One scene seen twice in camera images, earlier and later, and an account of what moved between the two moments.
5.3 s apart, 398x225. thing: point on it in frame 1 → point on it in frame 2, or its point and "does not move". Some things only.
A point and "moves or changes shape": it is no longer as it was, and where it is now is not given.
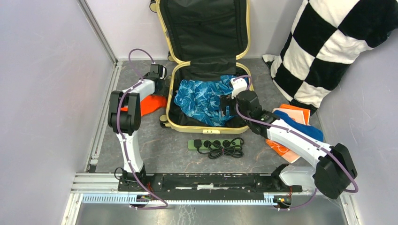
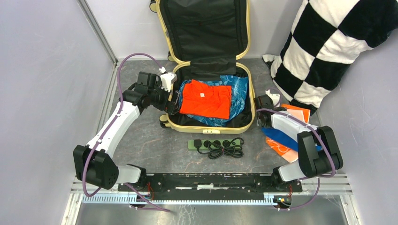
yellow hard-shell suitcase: (207, 37) does not move
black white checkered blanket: (326, 37) does not move
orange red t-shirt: (149, 104) moves or changes shape
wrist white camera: (238, 86) → (275, 97)
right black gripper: (226, 100) → (259, 124)
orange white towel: (302, 115) does not move
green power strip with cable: (217, 148) does not move
